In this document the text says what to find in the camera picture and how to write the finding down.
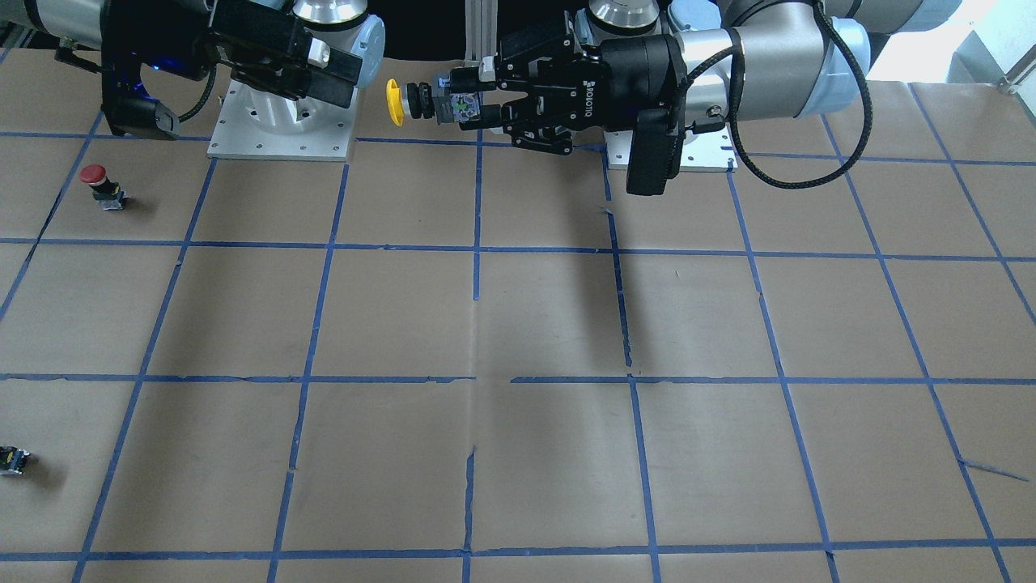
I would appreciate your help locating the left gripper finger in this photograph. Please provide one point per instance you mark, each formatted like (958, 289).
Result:
(481, 117)
(476, 77)

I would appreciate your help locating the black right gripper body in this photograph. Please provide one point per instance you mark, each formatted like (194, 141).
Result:
(257, 42)

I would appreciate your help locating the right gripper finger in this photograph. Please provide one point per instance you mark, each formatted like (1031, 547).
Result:
(329, 88)
(329, 66)

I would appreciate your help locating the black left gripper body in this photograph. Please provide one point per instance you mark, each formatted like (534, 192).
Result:
(634, 71)

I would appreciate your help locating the yellow push button switch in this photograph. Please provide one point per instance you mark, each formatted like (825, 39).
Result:
(432, 100)

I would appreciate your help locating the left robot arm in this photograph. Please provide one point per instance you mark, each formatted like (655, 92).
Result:
(750, 60)

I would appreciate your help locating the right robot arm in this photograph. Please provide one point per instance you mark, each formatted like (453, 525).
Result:
(157, 31)

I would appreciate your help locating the brown paper table cover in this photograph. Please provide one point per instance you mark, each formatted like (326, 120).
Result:
(451, 360)

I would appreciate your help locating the aluminium frame post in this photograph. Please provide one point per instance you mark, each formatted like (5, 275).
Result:
(481, 21)

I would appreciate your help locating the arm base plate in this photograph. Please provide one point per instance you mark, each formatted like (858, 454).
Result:
(255, 125)
(708, 152)

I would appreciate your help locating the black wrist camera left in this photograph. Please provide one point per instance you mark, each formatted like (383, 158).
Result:
(656, 146)

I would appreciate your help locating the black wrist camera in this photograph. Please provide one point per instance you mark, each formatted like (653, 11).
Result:
(127, 105)
(656, 146)

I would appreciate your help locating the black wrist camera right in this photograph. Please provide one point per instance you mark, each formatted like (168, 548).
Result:
(127, 105)

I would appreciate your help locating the red push button switch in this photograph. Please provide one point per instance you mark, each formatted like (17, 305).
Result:
(105, 192)

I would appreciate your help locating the small black switch block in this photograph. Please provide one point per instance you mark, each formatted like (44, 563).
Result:
(13, 460)

